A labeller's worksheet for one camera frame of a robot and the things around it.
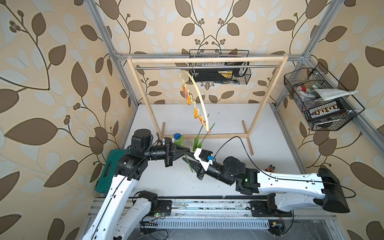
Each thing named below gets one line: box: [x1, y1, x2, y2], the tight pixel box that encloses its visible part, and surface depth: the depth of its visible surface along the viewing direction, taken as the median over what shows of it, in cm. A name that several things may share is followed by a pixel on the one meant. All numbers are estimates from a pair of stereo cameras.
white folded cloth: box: [310, 88, 359, 101], surface depth 64 cm
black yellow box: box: [189, 62, 246, 82], surface depth 85 cm
